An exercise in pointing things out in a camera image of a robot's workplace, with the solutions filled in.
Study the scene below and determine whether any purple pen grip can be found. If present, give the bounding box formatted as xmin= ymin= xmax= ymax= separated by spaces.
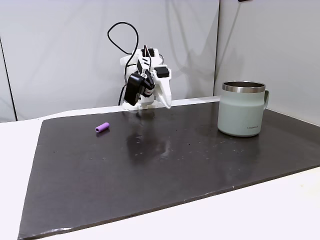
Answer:
xmin=95 ymin=122 xmax=111 ymax=134

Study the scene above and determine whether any pale green steel mug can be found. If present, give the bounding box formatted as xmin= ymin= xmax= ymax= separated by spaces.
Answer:
xmin=216 ymin=81 xmax=270 ymax=138

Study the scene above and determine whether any black table mat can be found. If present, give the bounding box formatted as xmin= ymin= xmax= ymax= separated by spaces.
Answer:
xmin=17 ymin=100 xmax=320 ymax=240

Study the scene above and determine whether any black oval camera box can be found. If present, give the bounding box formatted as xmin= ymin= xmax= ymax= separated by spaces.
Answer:
xmin=123 ymin=72 xmax=145 ymax=107

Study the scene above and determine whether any black camera cable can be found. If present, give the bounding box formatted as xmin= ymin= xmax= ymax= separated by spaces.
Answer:
xmin=107 ymin=21 xmax=140 ymax=107

